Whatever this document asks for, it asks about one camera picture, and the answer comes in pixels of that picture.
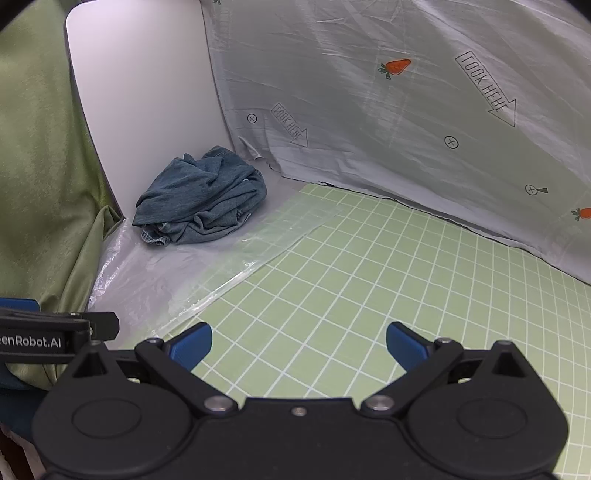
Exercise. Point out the dark blue cloth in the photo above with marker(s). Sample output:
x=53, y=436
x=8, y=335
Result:
x=18, y=401

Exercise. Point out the blue denim jeans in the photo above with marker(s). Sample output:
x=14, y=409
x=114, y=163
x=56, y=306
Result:
x=203, y=198

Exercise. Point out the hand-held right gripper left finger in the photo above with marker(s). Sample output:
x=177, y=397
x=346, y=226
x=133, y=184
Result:
x=193, y=345

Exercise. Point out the grey carrot printed sheet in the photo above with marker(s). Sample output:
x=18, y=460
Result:
x=406, y=101

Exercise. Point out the crumpled clear plastic sheet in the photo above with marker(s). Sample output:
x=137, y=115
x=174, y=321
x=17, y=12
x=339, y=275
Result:
x=134, y=272

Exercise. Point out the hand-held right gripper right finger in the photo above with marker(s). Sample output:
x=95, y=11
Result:
x=407, y=345

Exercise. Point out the clear zip plastic bag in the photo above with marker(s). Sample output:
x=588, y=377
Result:
x=258, y=258

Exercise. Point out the green curtain cloth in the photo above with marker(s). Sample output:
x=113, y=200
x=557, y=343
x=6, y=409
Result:
x=41, y=175

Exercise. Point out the green grid cutting mat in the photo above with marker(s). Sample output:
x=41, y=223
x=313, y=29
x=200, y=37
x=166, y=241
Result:
x=397, y=295

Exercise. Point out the white board panel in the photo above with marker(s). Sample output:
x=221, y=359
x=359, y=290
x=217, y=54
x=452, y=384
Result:
x=147, y=92

